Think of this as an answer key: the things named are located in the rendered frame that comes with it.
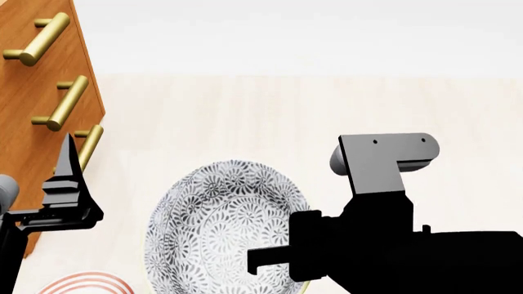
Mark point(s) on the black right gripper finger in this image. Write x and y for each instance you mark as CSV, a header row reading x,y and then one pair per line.
x,y
267,255

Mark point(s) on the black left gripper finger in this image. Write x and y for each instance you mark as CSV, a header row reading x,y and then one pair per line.
x,y
67,183

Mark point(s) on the grey floral patterned plate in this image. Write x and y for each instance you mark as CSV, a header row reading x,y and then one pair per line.
x,y
220,214

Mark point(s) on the red striped white plate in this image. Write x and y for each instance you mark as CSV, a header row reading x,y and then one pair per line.
x,y
86,283

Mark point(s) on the wooden drawer cabinet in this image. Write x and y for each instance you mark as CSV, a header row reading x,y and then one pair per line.
x,y
24,92

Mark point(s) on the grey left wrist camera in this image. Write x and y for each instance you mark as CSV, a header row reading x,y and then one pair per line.
x,y
7,193

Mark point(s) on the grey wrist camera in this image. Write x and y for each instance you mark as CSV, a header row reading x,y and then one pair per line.
x,y
376,159
7,193

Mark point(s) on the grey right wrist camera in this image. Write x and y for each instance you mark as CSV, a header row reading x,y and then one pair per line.
x,y
376,159

